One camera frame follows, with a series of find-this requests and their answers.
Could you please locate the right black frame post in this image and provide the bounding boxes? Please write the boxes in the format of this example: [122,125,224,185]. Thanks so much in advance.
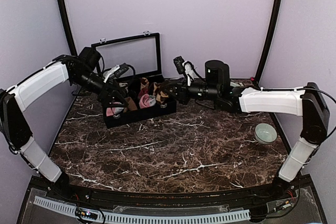
[255,0,281,83]

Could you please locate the brown argyle sock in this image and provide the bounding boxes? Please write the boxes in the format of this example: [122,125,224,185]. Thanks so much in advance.
[148,82,169,104]

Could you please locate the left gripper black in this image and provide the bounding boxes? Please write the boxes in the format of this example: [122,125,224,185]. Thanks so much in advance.
[72,69,129,108]

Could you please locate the left black frame post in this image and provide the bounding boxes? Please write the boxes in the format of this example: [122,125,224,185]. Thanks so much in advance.
[52,0,86,83]

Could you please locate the rolled purple orange sock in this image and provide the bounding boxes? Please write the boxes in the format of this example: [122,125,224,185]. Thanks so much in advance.
[138,88,148,99]

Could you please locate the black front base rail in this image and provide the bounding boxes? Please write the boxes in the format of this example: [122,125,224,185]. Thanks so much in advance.
[24,175,314,208]

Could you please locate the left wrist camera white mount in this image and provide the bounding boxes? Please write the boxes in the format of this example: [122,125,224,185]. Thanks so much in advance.
[103,63,129,82]

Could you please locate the rolled tan sock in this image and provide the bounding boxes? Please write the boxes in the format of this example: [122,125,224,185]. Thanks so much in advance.
[125,97,138,111]

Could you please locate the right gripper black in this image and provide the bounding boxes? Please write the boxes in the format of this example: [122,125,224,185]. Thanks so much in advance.
[161,77,220,106]

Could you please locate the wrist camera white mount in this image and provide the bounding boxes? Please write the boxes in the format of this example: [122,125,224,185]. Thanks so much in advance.
[173,56,197,86]
[103,63,129,82]

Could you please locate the square floral ceramic plate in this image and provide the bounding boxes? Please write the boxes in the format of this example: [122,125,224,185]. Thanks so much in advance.
[230,82,244,87]

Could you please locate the rolled pink white sock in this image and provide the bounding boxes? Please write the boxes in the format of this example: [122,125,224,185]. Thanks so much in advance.
[106,102,124,116]

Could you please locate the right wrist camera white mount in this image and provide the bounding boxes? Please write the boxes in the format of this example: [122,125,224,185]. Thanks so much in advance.
[173,56,197,86]

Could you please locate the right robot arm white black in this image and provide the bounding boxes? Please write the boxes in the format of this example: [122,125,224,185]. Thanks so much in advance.
[160,57,331,200]

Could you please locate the black frame post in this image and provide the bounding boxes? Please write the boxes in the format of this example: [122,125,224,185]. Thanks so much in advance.
[52,0,86,83]
[255,0,281,83]

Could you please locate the rolled cream brown sock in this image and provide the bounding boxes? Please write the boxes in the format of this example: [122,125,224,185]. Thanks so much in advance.
[140,78,149,90]

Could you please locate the pink mint patterned sock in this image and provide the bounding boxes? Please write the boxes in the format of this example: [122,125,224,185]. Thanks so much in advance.
[139,94,156,109]

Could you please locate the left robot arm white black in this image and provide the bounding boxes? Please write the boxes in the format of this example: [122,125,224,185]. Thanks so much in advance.
[1,47,132,201]

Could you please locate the black glass-lid storage box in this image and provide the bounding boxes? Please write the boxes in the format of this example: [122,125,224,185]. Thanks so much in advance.
[91,33,177,128]

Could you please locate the white slotted cable duct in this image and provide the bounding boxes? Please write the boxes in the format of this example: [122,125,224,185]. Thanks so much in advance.
[33,196,251,223]

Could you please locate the celadon bowl on table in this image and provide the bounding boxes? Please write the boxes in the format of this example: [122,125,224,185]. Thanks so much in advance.
[255,123,277,145]

